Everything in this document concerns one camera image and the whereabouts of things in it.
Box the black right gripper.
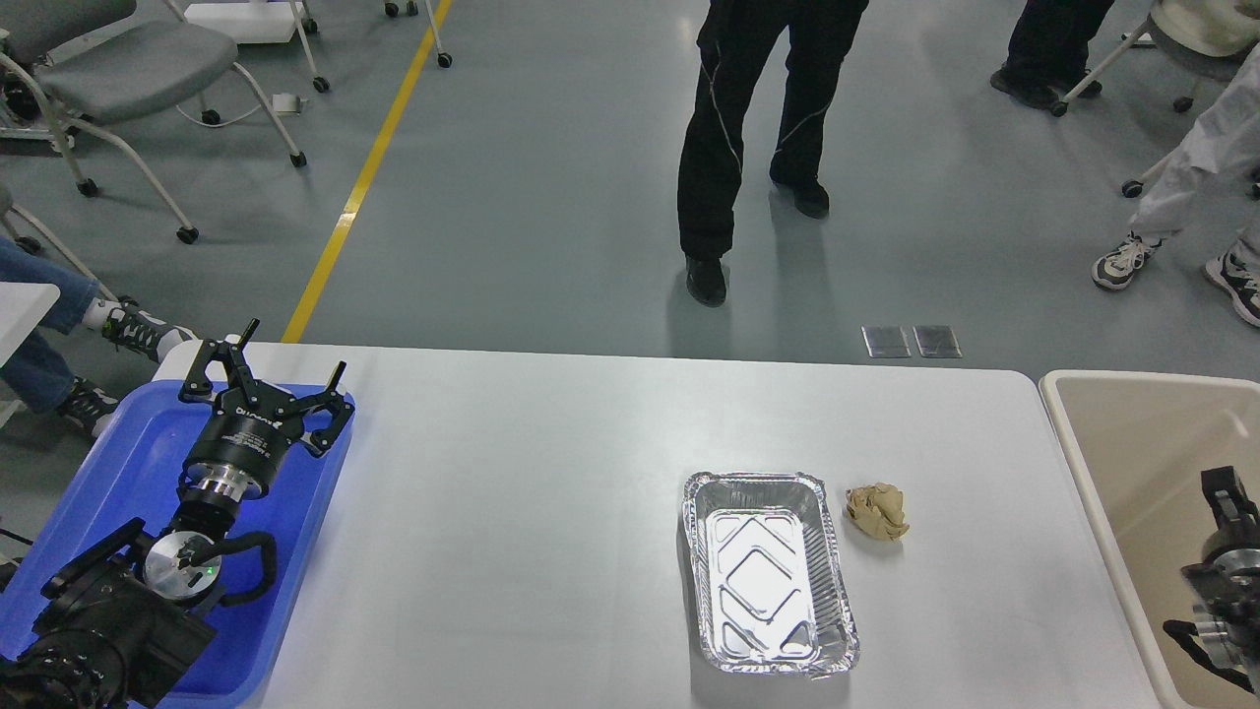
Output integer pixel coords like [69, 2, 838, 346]
[1181, 466, 1259, 616]

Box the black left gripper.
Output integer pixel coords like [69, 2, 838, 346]
[178, 319, 355, 499]

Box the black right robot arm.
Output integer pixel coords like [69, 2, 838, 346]
[1163, 466, 1259, 696]

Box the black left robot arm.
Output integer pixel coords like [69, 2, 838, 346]
[3, 326, 355, 708]

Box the beige plastic bin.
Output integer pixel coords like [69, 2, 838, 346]
[1040, 369, 1259, 708]

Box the blue plastic tray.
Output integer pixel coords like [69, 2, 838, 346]
[1, 380, 352, 708]

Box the seated person in jeans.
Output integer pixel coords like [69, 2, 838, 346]
[0, 235, 197, 440]

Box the white side table corner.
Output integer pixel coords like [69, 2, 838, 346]
[1, 282, 60, 366]

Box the person in white trousers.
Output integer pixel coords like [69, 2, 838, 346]
[1091, 47, 1259, 327]

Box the metal floor socket plate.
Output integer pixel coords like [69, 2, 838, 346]
[914, 326, 963, 358]
[862, 326, 911, 358]

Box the crumpled brown paper ball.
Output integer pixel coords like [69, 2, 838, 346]
[845, 482, 911, 542]

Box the grey office chair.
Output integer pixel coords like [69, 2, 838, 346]
[1, 1, 306, 243]

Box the white wheeled table base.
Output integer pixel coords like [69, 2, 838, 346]
[183, 0, 454, 94]

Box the aluminium foil tray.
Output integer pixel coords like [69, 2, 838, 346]
[680, 472, 861, 678]

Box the white wheeled chair right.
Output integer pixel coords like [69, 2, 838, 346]
[1047, 0, 1260, 200]

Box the person in dark trousers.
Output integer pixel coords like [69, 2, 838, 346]
[989, 1, 1114, 111]

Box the person in black clothes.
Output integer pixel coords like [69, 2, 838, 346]
[677, 0, 871, 307]

